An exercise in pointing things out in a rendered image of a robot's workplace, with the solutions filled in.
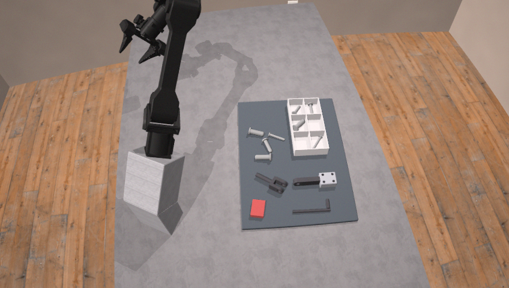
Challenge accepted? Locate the grey metal clevis fork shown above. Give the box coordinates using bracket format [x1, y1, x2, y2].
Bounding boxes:
[260, 175, 288, 194]

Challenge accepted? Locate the white headed pin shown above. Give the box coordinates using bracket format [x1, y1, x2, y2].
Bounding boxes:
[255, 153, 272, 161]
[248, 127, 264, 136]

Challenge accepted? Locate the white compartment tray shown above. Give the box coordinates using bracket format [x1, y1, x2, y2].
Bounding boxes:
[288, 98, 329, 156]

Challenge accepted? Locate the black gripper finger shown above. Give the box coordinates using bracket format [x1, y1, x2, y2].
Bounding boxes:
[139, 44, 161, 64]
[119, 33, 132, 53]

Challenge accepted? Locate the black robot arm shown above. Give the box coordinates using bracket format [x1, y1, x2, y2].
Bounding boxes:
[142, 0, 201, 159]

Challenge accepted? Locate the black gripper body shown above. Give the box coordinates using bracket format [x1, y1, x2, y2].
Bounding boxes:
[119, 16, 166, 56]

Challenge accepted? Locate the white block with two dark holes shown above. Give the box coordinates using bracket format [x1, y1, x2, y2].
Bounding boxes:
[319, 172, 337, 188]

